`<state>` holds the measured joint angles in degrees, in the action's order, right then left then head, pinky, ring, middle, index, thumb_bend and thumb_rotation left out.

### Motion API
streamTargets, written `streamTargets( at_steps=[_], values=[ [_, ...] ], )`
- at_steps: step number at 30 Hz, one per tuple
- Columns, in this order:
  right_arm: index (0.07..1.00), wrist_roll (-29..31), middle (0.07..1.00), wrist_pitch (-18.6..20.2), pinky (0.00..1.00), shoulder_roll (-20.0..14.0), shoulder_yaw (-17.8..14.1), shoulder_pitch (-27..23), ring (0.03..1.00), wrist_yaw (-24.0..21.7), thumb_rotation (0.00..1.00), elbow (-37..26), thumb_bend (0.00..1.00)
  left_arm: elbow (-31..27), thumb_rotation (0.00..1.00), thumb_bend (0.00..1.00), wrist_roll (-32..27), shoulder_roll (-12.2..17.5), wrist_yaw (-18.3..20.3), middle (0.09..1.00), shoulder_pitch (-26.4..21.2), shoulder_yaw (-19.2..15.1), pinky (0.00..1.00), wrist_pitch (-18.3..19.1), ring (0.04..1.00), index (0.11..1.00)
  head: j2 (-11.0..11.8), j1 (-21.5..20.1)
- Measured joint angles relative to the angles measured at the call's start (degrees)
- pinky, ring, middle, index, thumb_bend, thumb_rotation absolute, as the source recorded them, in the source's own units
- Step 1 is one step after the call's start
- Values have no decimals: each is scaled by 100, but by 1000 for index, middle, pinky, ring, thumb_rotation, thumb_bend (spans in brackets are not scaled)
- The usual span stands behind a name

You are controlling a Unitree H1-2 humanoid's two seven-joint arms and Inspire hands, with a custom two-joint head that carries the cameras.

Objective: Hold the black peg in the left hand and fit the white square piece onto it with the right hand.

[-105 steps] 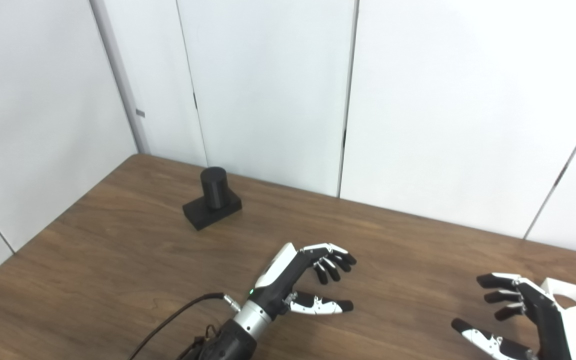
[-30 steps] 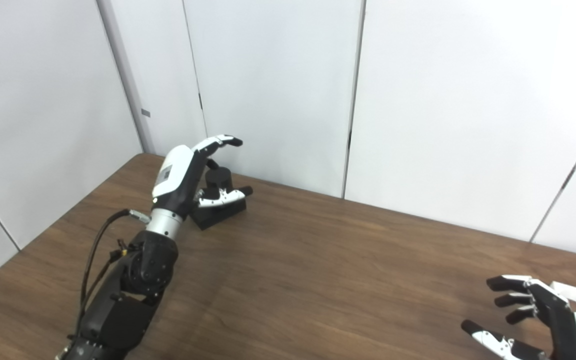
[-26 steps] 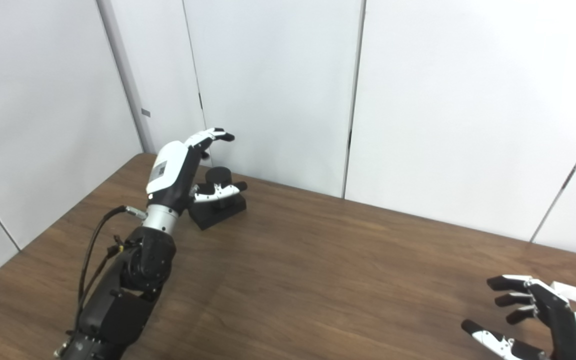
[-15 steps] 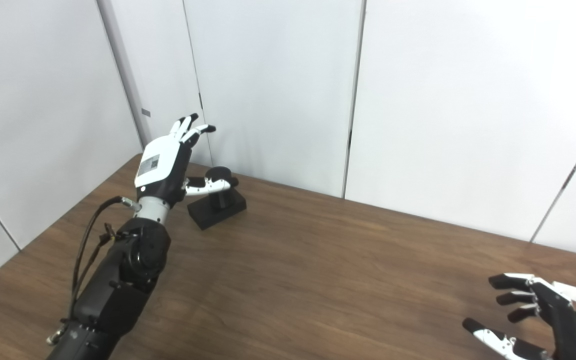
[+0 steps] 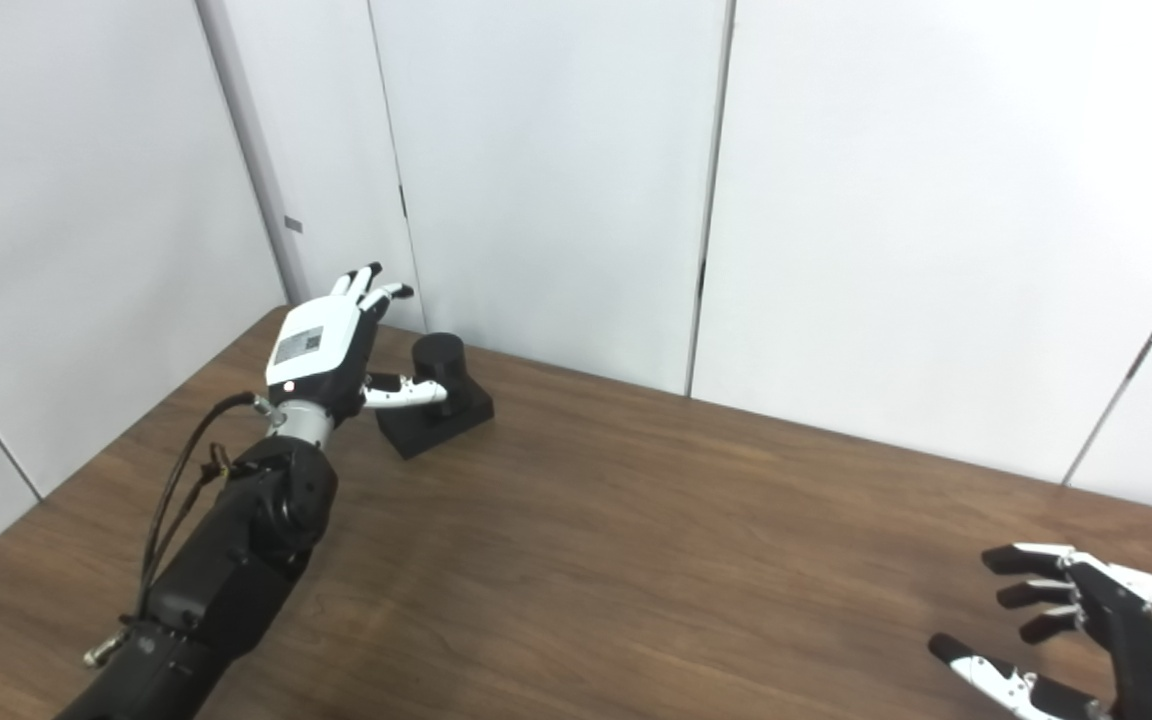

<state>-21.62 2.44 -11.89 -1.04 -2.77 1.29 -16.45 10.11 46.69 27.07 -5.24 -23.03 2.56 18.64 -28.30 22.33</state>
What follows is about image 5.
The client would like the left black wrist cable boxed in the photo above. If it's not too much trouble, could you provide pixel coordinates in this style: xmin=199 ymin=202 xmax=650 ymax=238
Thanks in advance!
xmin=84 ymin=392 xmax=287 ymax=669

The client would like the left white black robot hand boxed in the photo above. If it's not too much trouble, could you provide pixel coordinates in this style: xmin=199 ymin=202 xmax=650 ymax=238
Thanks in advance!
xmin=266 ymin=263 xmax=449 ymax=426

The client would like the black peg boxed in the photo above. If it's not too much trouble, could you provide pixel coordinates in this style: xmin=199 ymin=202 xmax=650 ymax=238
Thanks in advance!
xmin=374 ymin=332 xmax=495 ymax=461

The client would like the grey wall post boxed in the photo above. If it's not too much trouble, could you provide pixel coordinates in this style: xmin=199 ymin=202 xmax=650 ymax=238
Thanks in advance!
xmin=194 ymin=0 xmax=309 ymax=309

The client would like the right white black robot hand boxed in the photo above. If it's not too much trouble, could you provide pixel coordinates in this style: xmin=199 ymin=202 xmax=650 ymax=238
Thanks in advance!
xmin=928 ymin=543 xmax=1152 ymax=720

